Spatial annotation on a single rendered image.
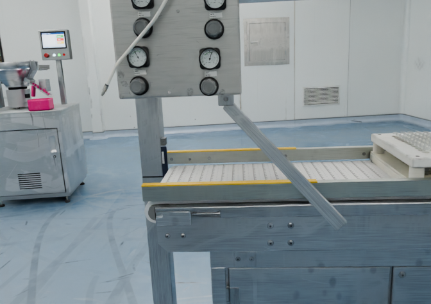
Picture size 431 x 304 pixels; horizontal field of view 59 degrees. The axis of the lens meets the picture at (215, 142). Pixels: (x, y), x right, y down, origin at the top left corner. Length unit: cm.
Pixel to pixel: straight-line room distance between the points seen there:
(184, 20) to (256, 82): 525
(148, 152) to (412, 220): 65
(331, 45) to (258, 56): 114
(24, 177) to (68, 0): 333
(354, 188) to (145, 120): 55
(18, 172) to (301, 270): 276
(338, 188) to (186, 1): 44
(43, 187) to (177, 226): 260
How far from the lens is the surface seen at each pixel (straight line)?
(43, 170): 329
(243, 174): 91
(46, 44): 354
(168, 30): 68
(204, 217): 77
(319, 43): 615
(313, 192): 66
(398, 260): 91
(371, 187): 78
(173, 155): 101
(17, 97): 349
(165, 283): 119
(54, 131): 318
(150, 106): 102
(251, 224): 77
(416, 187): 81
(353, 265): 89
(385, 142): 95
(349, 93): 636
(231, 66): 66
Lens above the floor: 109
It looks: 12 degrees down
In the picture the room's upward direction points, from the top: 3 degrees counter-clockwise
